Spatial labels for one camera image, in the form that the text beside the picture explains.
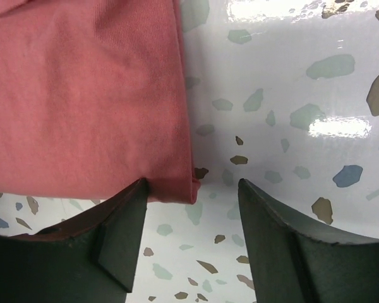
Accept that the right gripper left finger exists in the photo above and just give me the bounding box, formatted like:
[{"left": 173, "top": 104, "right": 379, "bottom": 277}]
[{"left": 0, "top": 179, "right": 148, "bottom": 303}]

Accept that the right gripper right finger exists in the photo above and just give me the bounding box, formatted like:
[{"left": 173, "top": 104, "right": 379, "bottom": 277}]
[{"left": 238, "top": 179, "right": 379, "bottom": 303}]

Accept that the dusty red t shirt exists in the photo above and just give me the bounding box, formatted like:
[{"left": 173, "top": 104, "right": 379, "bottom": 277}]
[{"left": 0, "top": 1, "right": 200, "bottom": 204}]

